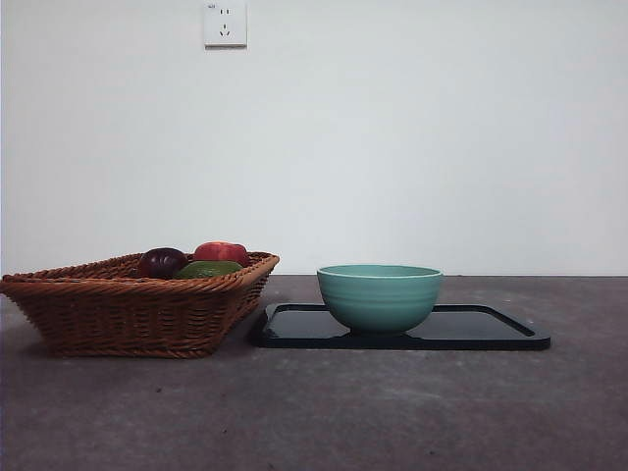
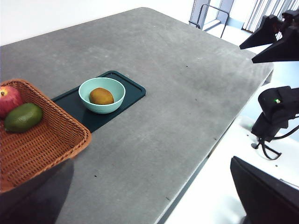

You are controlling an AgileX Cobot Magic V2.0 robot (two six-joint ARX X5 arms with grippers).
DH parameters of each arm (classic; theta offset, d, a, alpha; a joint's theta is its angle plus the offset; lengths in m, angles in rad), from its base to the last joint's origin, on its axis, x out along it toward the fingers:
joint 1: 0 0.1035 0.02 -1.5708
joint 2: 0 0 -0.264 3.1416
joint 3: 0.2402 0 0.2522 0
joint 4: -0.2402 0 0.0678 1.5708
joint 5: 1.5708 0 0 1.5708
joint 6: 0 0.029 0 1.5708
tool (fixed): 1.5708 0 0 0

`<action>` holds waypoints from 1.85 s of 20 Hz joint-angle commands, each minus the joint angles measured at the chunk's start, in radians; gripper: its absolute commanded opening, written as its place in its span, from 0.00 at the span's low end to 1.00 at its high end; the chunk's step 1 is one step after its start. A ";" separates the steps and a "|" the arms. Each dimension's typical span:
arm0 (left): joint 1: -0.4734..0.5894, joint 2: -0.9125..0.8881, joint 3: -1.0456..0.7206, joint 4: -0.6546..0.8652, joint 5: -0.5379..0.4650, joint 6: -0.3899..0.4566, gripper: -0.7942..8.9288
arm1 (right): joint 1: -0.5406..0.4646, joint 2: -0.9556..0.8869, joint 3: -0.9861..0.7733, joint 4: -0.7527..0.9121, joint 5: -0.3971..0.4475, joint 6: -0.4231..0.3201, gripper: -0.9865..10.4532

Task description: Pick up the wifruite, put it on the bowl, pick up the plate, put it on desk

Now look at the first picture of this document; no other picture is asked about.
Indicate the teal ribbed bowl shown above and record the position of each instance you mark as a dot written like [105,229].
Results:
[380,299]

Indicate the green avocado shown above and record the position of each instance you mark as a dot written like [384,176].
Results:
[208,270]

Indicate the dark purple plum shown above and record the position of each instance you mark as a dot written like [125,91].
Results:
[162,261]

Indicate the black rectangular tray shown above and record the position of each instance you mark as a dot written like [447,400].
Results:
[466,329]

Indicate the brown wicker basket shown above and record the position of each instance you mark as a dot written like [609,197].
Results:
[127,314]

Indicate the white wall socket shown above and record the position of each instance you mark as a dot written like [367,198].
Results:
[225,24]

